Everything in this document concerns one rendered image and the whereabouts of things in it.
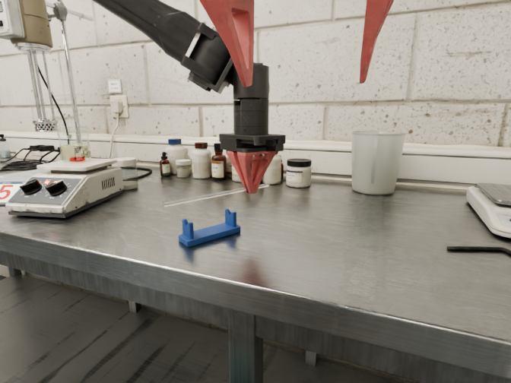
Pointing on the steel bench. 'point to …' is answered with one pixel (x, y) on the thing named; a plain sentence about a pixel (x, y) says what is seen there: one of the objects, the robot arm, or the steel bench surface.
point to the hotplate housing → (87, 191)
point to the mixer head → (26, 25)
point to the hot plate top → (77, 165)
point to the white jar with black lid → (299, 172)
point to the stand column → (69, 71)
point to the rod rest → (190, 238)
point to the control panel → (46, 192)
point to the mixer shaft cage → (41, 96)
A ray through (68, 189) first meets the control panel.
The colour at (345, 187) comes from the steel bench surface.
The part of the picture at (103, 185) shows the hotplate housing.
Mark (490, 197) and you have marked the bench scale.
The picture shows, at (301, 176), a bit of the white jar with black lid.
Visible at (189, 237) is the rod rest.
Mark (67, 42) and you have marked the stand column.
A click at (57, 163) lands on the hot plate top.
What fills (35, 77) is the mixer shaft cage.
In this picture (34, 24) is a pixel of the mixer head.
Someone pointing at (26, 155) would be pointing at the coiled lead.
